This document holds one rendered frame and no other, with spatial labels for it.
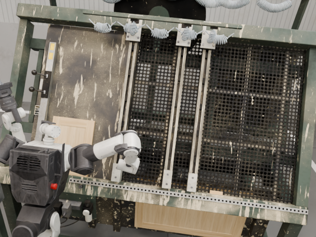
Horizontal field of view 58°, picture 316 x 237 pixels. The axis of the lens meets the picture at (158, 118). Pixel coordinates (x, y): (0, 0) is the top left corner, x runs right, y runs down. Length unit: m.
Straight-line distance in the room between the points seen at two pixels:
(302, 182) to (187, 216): 0.92
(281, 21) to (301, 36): 2.52
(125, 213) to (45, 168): 1.21
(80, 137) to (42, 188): 0.67
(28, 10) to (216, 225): 2.22
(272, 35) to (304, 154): 0.84
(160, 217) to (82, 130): 0.99
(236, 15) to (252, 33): 2.39
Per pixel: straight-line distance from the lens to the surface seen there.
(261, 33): 2.17
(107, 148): 1.50
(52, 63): 2.27
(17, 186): 1.64
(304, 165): 2.20
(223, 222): 2.53
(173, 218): 2.51
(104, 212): 2.62
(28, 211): 1.71
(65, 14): 2.29
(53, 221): 1.78
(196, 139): 2.02
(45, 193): 1.59
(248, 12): 4.57
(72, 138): 2.16
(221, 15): 4.49
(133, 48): 2.11
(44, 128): 1.69
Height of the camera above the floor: 2.30
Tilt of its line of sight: 30 degrees down
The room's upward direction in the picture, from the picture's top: 5 degrees clockwise
